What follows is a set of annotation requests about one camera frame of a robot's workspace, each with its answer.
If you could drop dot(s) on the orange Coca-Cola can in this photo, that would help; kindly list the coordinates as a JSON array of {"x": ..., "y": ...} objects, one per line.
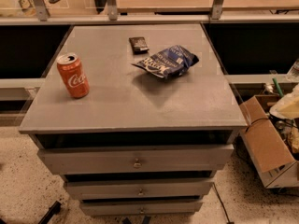
[{"x": 71, "y": 71}]

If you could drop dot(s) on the grey drawer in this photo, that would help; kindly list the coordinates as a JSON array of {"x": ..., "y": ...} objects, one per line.
[
  {"x": 141, "y": 207},
  {"x": 150, "y": 188},
  {"x": 109, "y": 160}
]

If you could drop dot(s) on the middle grey drawer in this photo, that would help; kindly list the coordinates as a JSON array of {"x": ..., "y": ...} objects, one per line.
[{"x": 150, "y": 188}]

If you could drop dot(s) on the green stick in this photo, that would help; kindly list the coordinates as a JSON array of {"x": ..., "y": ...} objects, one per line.
[{"x": 280, "y": 93}]

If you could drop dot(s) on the blue chip bag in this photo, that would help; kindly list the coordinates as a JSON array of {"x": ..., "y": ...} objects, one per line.
[{"x": 170, "y": 62}]

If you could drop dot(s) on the small dark brown packet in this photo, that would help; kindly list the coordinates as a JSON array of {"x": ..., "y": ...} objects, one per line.
[{"x": 138, "y": 44}]

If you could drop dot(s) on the bottom grey drawer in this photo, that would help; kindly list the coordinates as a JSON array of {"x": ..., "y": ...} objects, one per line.
[{"x": 141, "y": 207}]

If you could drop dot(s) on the top grey drawer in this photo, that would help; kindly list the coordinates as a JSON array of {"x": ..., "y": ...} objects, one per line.
[{"x": 109, "y": 160}]

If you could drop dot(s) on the grey drawer cabinet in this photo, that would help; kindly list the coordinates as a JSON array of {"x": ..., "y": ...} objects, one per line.
[{"x": 128, "y": 107}]

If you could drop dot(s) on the cardboard box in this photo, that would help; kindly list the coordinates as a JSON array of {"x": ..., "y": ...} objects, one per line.
[{"x": 274, "y": 162}]

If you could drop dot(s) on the metal railing frame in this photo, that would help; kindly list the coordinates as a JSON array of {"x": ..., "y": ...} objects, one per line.
[{"x": 80, "y": 12}]

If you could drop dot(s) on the black stand leg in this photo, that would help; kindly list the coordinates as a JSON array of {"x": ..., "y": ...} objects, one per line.
[{"x": 53, "y": 210}]

